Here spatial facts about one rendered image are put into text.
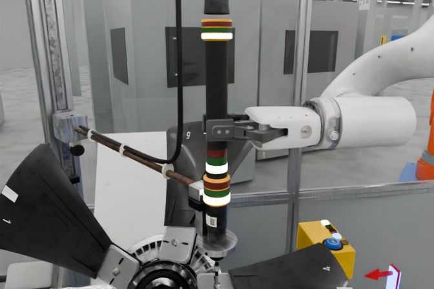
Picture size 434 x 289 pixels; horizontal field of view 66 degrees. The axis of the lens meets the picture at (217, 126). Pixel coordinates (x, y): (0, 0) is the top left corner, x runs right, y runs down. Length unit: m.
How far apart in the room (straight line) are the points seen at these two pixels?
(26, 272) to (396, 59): 0.82
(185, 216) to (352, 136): 0.33
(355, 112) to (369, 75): 0.13
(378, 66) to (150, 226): 0.62
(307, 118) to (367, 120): 0.10
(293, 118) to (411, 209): 1.32
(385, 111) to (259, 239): 1.02
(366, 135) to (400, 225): 1.24
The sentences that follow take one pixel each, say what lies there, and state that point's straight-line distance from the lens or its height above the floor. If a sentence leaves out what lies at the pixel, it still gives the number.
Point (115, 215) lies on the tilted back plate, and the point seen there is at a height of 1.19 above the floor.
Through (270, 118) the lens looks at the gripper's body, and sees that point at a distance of 0.49.
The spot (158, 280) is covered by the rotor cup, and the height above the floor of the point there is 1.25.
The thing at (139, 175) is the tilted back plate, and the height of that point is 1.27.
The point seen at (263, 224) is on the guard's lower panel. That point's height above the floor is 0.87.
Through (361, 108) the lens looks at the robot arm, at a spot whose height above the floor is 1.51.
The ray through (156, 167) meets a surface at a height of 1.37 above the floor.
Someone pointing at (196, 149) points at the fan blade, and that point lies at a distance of 0.70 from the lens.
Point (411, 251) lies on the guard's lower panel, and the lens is 1.89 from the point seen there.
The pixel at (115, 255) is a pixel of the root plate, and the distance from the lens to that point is 0.64.
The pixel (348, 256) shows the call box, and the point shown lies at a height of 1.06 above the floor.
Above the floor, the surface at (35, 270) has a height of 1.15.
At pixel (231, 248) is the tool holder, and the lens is 0.58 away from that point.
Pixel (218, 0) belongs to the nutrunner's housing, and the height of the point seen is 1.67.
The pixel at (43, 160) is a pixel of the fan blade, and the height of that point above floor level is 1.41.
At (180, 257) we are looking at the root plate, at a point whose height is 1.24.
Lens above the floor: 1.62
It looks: 15 degrees down
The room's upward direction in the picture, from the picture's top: straight up
